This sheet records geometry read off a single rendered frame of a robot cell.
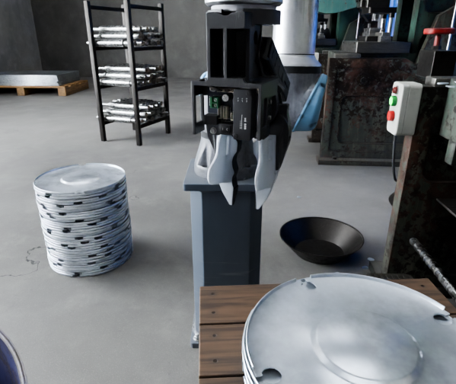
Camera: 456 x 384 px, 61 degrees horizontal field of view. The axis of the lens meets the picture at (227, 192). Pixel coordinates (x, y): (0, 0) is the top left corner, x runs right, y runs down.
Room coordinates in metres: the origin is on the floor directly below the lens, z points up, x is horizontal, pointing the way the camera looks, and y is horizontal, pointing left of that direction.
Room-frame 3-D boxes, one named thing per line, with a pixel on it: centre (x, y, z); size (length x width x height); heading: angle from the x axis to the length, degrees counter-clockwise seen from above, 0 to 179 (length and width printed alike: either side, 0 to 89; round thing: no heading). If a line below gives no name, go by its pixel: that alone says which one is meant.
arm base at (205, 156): (0.86, 0.00, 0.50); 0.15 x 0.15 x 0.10
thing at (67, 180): (1.23, 0.49, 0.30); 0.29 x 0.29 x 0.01
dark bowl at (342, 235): (1.25, -0.34, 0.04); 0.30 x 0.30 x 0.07
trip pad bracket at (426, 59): (1.12, -0.57, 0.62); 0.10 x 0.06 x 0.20; 177
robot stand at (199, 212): (0.86, 0.00, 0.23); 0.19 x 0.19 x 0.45; 89
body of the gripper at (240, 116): (0.41, -0.01, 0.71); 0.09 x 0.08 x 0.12; 159
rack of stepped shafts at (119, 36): (2.97, 0.72, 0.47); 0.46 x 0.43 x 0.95; 67
